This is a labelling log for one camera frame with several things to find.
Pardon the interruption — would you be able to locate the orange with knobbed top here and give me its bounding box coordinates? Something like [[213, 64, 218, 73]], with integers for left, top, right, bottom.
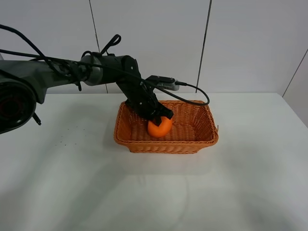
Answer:
[[147, 116, 172, 138]]

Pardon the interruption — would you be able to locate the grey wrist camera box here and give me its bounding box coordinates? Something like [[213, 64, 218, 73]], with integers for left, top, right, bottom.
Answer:
[[146, 75, 180, 91]]

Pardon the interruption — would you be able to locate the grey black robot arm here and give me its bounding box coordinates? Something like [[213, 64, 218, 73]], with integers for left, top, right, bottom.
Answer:
[[0, 54, 173, 133]]

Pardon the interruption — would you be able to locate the orange wicker basket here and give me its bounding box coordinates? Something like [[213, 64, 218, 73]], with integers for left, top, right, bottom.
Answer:
[[114, 100, 218, 154]]

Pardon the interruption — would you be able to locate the black camera cable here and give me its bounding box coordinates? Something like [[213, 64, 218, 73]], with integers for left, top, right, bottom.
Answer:
[[0, 24, 210, 126]]

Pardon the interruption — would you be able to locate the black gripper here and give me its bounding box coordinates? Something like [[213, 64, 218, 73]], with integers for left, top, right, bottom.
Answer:
[[116, 75, 174, 127]]

